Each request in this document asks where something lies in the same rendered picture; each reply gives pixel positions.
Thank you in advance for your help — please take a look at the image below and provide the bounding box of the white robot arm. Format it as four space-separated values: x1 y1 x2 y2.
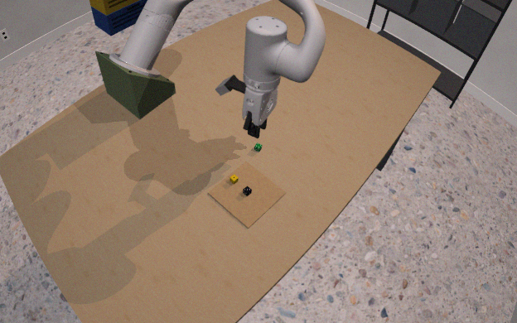
109 0 326 96

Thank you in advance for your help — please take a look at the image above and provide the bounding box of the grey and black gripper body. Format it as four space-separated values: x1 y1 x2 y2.
243 84 278 126

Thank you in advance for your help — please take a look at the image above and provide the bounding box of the black die with white pips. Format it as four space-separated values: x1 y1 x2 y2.
243 186 252 196

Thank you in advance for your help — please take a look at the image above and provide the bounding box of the yellow die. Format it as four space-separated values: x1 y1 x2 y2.
230 174 239 184

